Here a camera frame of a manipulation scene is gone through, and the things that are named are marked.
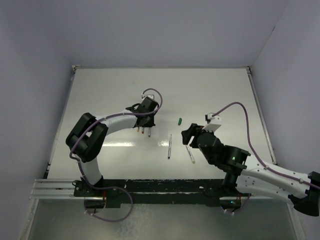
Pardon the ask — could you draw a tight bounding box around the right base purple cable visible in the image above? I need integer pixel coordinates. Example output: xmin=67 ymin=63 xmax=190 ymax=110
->
xmin=223 ymin=194 xmax=253 ymax=216

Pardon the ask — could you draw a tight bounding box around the green pen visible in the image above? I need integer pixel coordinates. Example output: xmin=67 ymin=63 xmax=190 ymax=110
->
xmin=185 ymin=145 xmax=196 ymax=164

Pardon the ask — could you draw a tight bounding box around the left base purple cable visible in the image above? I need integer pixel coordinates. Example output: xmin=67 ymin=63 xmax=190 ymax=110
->
xmin=83 ymin=187 xmax=133 ymax=223

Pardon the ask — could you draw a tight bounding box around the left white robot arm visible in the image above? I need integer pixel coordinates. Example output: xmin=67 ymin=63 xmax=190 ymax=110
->
xmin=65 ymin=96 xmax=160 ymax=196

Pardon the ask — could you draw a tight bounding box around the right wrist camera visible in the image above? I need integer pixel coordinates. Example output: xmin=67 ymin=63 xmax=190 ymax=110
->
xmin=202 ymin=112 xmax=222 ymax=133

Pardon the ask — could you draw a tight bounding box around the aluminium extrusion rail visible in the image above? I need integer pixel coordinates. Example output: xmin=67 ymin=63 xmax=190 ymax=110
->
xmin=30 ymin=179 xmax=75 ymax=200

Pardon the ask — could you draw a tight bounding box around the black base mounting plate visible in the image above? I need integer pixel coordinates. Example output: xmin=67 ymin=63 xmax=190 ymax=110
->
xmin=73 ymin=178 xmax=253 ymax=208

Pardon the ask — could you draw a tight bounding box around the blue pen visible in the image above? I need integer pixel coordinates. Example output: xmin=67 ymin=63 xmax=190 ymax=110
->
xmin=167 ymin=134 xmax=173 ymax=159

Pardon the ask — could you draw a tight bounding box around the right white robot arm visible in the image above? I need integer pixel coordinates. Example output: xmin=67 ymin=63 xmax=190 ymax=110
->
xmin=181 ymin=123 xmax=320 ymax=217

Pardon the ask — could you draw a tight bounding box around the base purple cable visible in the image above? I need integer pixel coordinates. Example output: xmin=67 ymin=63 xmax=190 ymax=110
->
xmin=83 ymin=187 xmax=133 ymax=223
xmin=223 ymin=194 xmax=253 ymax=216

